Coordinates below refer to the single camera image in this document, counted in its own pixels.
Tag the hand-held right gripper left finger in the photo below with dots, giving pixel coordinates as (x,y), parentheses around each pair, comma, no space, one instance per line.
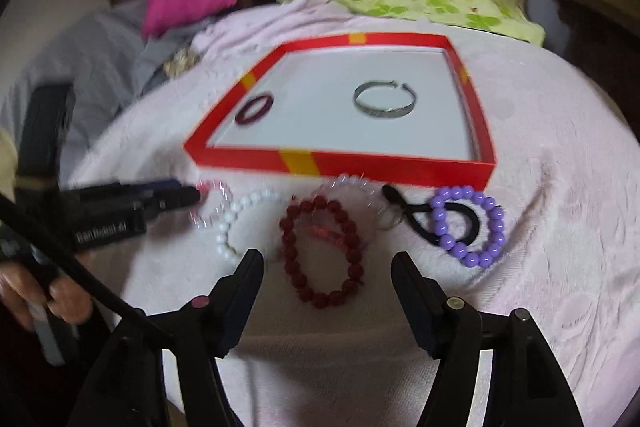
(239,307)

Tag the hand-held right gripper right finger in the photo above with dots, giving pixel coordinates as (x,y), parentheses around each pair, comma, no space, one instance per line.
(416,307)

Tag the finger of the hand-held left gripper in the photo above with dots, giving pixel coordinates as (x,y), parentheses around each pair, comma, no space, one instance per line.
(152,185)
(172,199)

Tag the red cardboard tray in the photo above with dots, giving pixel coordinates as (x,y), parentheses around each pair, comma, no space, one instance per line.
(400,169)

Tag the person's left hand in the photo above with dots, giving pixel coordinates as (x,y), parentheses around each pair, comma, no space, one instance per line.
(65,299)

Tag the dark maroon bangle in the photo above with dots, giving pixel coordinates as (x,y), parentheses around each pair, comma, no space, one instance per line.
(241,117)

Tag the beige lace cloth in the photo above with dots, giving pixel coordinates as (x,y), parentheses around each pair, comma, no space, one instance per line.
(180,63)

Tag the grey cloth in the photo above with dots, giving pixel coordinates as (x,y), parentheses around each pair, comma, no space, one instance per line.
(90,57)

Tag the pale pink blanket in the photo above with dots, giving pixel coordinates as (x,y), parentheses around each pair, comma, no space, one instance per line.
(550,207)

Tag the silver metal bangle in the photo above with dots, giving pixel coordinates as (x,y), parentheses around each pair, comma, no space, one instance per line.
(382,113)

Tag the dark wooden furniture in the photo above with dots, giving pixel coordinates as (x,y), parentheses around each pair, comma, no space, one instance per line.
(600,37)

